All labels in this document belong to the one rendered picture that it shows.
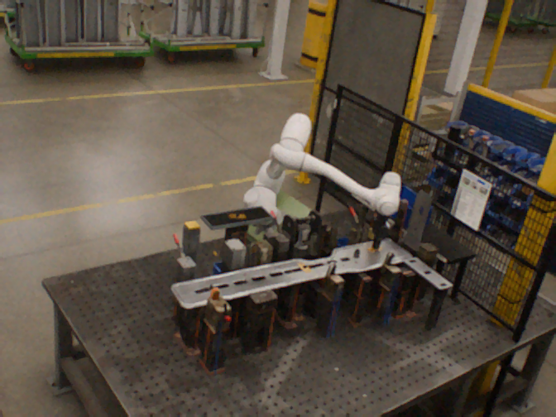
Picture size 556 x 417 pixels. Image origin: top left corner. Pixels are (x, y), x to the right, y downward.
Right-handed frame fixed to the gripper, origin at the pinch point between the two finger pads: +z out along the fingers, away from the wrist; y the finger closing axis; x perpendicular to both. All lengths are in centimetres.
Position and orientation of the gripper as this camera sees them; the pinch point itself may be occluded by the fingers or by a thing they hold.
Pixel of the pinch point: (376, 242)
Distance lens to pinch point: 352.7
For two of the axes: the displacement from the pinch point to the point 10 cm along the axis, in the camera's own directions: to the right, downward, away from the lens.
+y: 5.1, 4.5, -7.3
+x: 8.5, -1.4, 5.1
